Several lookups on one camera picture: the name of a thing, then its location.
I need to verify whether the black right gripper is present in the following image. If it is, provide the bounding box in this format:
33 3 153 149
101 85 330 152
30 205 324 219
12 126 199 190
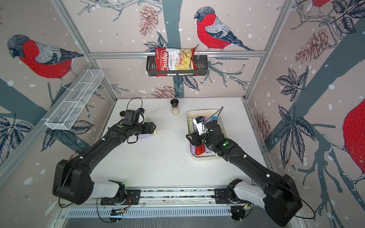
185 129 216 148

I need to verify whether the purple flashlight horizontal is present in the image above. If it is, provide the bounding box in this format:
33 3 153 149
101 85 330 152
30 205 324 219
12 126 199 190
138 131 157 140

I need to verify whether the dark red flashlight horizontal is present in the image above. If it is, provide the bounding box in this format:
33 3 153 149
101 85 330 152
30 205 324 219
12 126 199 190
195 145 205 155

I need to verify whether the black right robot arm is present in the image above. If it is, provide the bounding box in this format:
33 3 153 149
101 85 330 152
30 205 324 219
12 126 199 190
186 121 303 227

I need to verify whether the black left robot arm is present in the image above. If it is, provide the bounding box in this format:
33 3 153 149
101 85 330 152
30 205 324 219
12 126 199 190
52 108 156 205

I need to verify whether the cream plastic storage tray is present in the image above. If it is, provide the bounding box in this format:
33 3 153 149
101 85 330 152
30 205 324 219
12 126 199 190
186 108 231 161

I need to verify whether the glass grinder with black cap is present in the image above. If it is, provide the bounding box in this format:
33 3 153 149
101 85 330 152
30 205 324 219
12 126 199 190
170 98 180 116

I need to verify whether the red cassava chips bag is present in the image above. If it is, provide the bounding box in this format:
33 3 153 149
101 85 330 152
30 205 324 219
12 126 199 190
155 47 196 71

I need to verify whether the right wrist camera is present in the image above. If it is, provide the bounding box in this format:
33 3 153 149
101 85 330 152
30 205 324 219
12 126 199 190
193 116 205 135

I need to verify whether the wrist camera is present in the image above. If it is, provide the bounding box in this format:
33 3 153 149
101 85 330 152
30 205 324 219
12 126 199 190
193 116 205 135
137 107 145 116

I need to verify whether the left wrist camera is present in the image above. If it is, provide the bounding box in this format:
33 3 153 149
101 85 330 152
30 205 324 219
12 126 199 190
137 107 145 116

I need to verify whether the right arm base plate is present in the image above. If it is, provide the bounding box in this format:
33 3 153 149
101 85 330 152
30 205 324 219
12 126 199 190
211 188 252 205

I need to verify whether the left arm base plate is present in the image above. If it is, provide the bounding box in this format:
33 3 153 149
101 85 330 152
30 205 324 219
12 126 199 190
100 190 141 206

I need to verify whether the black wall basket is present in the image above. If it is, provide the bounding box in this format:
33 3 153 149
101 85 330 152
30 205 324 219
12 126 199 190
146 55 208 77

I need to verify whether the white wire mesh basket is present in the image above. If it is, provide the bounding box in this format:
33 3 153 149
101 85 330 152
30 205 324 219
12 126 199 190
45 69 104 130

